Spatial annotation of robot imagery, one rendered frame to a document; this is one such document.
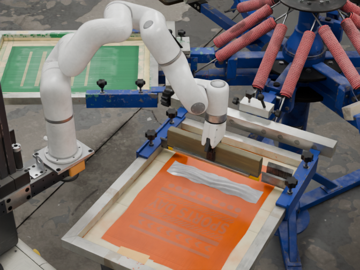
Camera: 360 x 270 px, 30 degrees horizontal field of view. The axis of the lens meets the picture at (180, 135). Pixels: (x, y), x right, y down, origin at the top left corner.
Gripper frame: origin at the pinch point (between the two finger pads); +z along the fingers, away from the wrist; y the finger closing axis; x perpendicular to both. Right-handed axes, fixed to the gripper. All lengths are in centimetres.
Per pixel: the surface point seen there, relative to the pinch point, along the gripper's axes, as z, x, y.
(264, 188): 13.7, 18.1, -6.5
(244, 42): -4, -20, -71
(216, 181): 13.5, 1.5, -0.8
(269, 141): 103, -27, -146
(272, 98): 4.9, 3.0, -49.3
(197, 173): 13.7, -6.5, -1.6
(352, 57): 7, 21, -102
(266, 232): 10.3, 28.2, 16.9
